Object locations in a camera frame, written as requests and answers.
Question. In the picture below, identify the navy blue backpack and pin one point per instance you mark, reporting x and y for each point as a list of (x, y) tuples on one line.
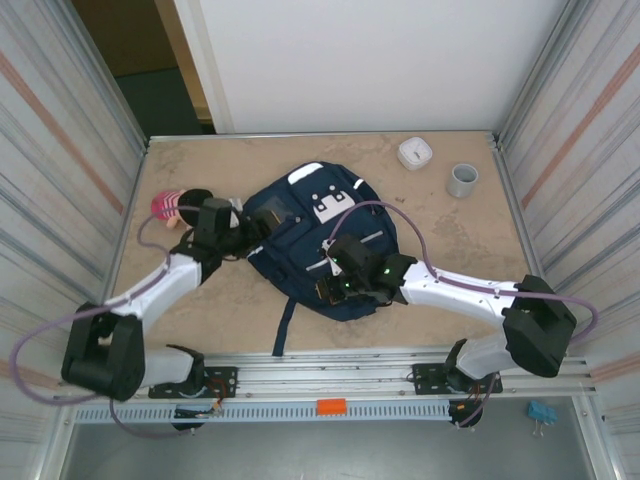
[(300, 250)]

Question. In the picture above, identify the grey cup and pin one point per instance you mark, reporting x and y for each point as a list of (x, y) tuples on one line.
[(465, 182)]

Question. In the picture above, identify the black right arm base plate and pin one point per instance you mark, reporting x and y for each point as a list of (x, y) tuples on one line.
[(425, 377)]

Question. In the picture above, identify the blue binder clip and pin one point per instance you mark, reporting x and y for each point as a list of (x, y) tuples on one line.
[(541, 410)]

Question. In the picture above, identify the aluminium mounting rail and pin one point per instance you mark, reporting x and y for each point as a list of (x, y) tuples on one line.
[(325, 372)]

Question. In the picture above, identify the white door frame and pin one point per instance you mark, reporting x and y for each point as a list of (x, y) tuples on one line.
[(210, 75)]

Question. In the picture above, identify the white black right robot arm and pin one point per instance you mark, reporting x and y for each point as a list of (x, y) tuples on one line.
[(460, 295)]

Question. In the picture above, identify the aluminium enclosure post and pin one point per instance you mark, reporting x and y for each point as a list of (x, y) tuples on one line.
[(520, 100), (125, 110)]

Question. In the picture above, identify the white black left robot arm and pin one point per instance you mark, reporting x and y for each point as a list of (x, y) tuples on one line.
[(160, 290)]

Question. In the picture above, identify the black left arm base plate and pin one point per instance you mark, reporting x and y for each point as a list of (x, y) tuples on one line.
[(225, 380)]

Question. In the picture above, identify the pink striped plush doll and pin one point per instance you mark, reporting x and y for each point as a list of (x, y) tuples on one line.
[(167, 202)]

